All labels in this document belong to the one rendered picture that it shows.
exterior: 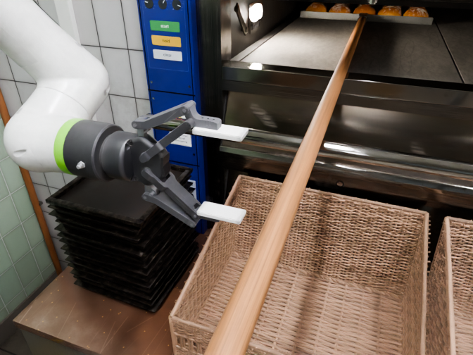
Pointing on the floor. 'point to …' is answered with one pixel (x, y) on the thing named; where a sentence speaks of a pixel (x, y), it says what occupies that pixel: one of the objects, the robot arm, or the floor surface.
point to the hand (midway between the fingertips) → (236, 177)
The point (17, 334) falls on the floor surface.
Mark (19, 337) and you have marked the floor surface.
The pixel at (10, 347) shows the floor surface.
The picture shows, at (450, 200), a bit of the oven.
